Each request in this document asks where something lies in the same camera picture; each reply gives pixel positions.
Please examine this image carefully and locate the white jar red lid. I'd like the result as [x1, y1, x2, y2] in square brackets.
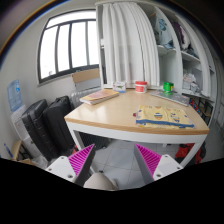
[135, 81, 147, 93]

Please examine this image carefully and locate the black suitcase left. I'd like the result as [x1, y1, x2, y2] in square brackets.
[22, 99, 53, 161]

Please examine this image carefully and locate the small white teal box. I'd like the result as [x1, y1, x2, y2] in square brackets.
[113, 82, 126, 93]

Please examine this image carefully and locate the black suitcase right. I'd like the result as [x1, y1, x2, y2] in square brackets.
[43, 96, 75, 153]

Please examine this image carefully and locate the grey keyboard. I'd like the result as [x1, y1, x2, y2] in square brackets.
[150, 90, 189, 106]

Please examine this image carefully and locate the white curtain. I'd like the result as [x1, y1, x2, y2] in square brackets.
[102, 2, 160, 86]

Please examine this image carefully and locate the white radiator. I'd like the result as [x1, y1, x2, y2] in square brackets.
[70, 87, 100, 108]

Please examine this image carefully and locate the red bag under table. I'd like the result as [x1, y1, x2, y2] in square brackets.
[175, 143, 206, 166]

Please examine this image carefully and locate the cardboard box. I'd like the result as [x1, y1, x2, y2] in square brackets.
[72, 68, 100, 91]

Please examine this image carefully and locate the white shelf unit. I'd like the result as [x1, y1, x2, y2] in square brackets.
[96, 0, 215, 101]

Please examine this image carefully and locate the yellow patterned folded towel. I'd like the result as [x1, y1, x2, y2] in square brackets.
[136, 105, 195, 129]

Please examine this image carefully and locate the wooden top white table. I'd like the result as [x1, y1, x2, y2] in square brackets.
[65, 89, 209, 167]

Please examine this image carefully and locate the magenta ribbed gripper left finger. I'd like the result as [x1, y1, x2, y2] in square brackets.
[46, 143, 96, 188]

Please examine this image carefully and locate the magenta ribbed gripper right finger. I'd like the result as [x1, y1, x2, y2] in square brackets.
[133, 143, 184, 185]

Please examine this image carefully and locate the dark framed window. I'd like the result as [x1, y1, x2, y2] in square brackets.
[38, 9, 99, 83]

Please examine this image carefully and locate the black suitcase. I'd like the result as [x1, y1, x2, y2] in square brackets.
[22, 99, 53, 161]
[43, 96, 75, 153]

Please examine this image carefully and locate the green tape roll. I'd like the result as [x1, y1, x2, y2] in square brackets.
[163, 82, 174, 94]

